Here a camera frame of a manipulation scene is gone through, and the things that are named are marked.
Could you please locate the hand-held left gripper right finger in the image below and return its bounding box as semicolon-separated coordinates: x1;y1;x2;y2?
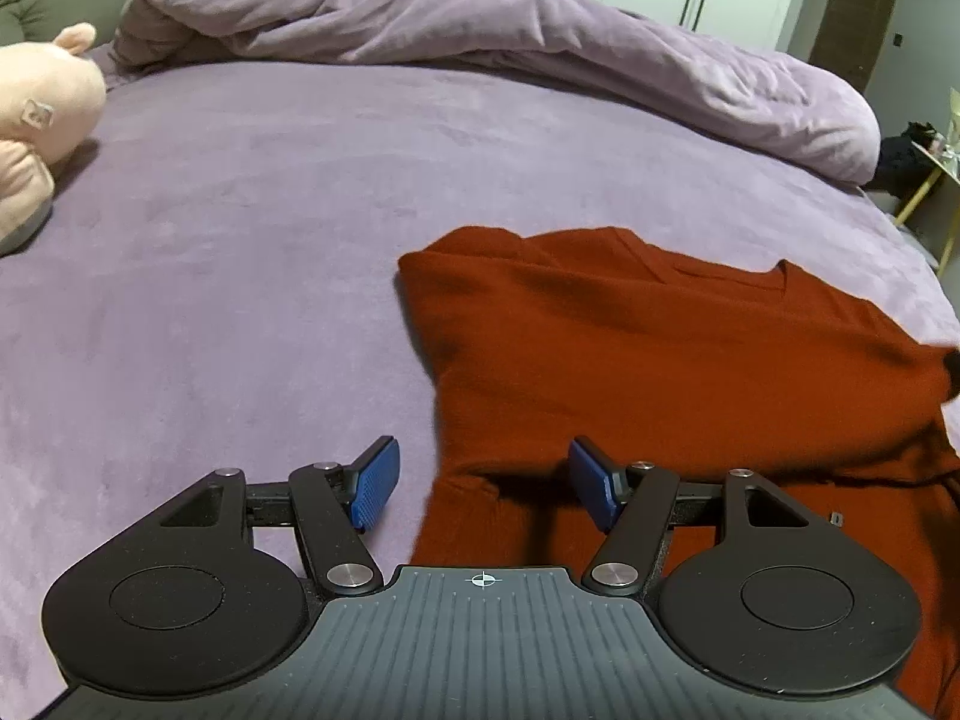
568;435;827;596

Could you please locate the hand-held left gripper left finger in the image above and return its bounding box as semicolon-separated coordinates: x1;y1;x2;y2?
160;435;401;596

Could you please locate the red knitted sweater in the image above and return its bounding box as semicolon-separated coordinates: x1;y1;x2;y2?
396;225;960;720

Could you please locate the small side table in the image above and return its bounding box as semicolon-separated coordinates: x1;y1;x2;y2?
892;86;960;271

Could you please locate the black bag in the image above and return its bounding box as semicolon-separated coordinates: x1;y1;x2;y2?
876;120;938;196

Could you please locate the purple bed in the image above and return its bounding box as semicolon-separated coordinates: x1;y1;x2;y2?
0;52;960;720

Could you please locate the brown wooden pillar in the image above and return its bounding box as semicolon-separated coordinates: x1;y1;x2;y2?
808;0;912;91

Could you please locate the purple duvet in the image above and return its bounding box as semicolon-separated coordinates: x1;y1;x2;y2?
112;0;882;185

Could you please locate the pink plush toy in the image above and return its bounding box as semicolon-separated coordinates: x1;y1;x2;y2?
0;22;107;256

